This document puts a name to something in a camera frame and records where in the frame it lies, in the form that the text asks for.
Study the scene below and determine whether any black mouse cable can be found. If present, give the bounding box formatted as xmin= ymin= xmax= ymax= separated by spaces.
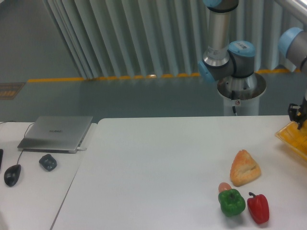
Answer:
xmin=0 ymin=121 xmax=35 ymax=166

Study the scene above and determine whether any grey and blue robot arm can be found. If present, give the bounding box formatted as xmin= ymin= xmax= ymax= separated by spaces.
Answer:
xmin=198 ymin=0 xmax=307 ymax=81

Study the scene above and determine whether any black computer mouse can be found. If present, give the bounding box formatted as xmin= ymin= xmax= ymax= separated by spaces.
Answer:
xmin=4 ymin=164 xmax=22 ymax=187

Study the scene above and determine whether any yellow wicker basket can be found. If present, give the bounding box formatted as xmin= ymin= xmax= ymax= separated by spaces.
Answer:
xmin=275 ymin=121 xmax=307 ymax=161

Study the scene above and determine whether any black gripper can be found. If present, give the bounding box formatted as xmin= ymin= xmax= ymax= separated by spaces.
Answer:
xmin=287 ymin=96 xmax=307 ymax=130

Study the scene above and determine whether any red bell pepper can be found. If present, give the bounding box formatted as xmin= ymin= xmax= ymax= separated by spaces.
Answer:
xmin=247 ymin=192 xmax=270 ymax=224

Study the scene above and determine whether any green bell pepper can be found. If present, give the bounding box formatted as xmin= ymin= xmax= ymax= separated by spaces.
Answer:
xmin=218 ymin=189 xmax=246 ymax=217

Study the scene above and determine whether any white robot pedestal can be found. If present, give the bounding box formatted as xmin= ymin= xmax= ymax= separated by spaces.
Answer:
xmin=217 ymin=73 xmax=266 ymax=116

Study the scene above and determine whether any white corrugated curtain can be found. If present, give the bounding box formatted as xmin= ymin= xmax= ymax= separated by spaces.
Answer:
xmin=45 ymin=0 xmax=307 ymax=79

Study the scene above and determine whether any silver laptop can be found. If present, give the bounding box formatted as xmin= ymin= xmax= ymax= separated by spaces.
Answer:
xmin=17 ymin=116 xmax=93 ymax=153

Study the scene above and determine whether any black device at edge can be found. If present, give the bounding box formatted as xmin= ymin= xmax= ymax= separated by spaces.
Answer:
xmin=0 ymin=149 xmax=4 ymax=170

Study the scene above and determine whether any black cable on pedestal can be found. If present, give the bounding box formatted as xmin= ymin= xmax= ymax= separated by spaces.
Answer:
xmin=230 ymin=90 xmax=238 ymax=116

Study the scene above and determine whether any small black plastic part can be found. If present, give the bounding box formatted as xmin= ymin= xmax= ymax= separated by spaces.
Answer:
xmin=39 ymin=154 xmax=58 ymax=172

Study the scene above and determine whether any pink egg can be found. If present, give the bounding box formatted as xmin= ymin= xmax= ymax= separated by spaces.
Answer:
xmin=218 ymin=182 xmax=232 ymax=193

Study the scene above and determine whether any triangular puff pastry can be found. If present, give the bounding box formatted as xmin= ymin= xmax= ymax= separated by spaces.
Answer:
xmin=230 ymin=149 xmax=261 ymax=187

